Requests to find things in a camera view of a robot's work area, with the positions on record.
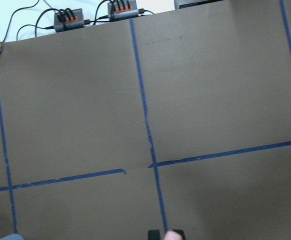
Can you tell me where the grey orange hub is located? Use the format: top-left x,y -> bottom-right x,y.
53,8 -> 85,33
107,0 -> 145,22

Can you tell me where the grey orange hub left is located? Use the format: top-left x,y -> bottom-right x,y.
53,8 -> 85,33

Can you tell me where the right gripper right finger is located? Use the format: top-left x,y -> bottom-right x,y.
172,229 -> 186,240

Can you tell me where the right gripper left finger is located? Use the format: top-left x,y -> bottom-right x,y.
147,229 -> 160,240

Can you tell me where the blue paper cup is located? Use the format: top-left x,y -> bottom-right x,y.
0,233 -> 24,240

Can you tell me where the pink chopstick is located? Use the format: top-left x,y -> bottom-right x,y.
164,230 -> 183,240

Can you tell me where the grey orange hub right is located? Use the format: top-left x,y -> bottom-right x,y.
107,0 -> 145,22

